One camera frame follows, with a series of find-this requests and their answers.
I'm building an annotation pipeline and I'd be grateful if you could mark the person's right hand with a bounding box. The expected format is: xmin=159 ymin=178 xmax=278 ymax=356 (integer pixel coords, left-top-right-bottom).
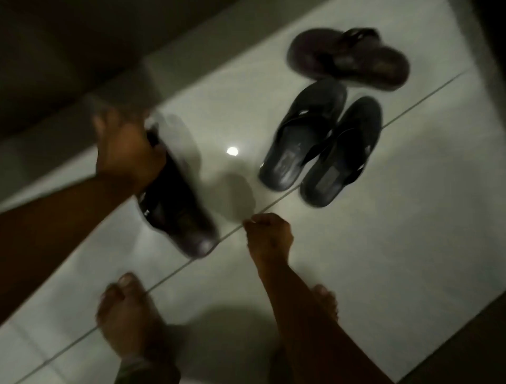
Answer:
xmin=243 ymin=213 xmax=295 ymax=265

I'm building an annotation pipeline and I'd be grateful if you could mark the person's left hand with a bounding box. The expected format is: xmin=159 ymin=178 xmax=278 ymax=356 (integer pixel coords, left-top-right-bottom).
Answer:
xmin=92 ymin=108 xmax=167 ymax=190

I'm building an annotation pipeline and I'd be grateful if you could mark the dark brown sandal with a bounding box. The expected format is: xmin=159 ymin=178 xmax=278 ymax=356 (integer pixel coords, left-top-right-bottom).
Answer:
xmin=287 ymin=27 xmax=411 ymax=92
xmin=136 ymin=114 xmax=220 ymax=260

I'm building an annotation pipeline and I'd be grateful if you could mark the person's right forearm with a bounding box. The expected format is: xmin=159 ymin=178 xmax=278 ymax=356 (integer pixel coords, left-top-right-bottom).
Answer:
xmin=256 ymin=257 xmax=394 ymax=384

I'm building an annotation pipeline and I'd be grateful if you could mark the person's left forearm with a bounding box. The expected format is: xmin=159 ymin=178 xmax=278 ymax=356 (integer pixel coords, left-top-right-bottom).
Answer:
xmin=0 ymin=174 xmax=144 ymax=326

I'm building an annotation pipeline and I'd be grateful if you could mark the person's right foot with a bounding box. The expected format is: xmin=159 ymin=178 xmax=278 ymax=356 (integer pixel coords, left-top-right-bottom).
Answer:
xmin=310 ymin=284 xmax=340 ymax=323

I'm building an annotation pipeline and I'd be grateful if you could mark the person's foot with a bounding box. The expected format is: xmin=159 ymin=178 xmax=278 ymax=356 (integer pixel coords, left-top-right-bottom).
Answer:
xmin=96 ymin=272 xmax=182 ymax=384
xmin=310 ymin=284 xmax=340 ymax=323

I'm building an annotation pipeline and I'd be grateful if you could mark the dark blue flip-flop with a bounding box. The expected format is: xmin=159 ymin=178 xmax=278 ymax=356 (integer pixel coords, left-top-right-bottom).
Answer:
xmin=299 ymin=96 xmax=383 ymax=209
xmin=259 ymin=78 xmax=348 ymax=192

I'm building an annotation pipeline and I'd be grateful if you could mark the person's left foot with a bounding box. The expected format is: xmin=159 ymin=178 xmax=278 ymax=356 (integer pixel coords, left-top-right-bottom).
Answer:
xmin=96 ymin=272 xmax=182 ymax=384

